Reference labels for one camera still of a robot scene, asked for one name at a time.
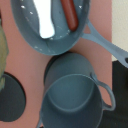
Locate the white toy fish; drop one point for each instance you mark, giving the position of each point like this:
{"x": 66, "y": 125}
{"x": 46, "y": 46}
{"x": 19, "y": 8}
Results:
{"x": 46, "y": 27}

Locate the brown toy sausage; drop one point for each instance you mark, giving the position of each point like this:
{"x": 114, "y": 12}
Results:
{"x": 70, "y": 14}

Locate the grey frying pan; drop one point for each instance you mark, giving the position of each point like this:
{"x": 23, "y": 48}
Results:
{"x": 27, "y": 21}

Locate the brown stove board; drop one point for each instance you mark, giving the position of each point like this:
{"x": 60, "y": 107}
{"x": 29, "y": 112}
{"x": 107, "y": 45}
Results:
{"x": 28, "y": 66}

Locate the grey cooking pot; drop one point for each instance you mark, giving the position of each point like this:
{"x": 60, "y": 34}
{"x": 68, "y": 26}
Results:
{"x": 73, "y": 96}

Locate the black round burner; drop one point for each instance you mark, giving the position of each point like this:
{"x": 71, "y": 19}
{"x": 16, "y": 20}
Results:
{"x": 12, "y": 99}

